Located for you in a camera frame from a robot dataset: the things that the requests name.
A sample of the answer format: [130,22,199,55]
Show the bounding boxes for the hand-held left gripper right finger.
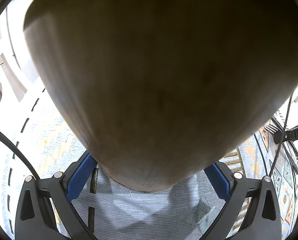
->
[201,162,282,240]

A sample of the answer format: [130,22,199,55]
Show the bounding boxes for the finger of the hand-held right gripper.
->
[274,128,292,145]

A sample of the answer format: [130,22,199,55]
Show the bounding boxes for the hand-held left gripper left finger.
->
[14,152,98,240]

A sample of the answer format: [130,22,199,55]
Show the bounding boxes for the large brown wooden bowl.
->
[23,0,298,192]

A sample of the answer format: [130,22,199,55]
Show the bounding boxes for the blue patterned tablecloth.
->
[0,87,298,240]

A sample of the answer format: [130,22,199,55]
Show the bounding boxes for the white dining chair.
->
[0,37,29,105]

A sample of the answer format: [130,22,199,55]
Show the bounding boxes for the black cable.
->
[269,92,295,179]
[0,124,41,180]

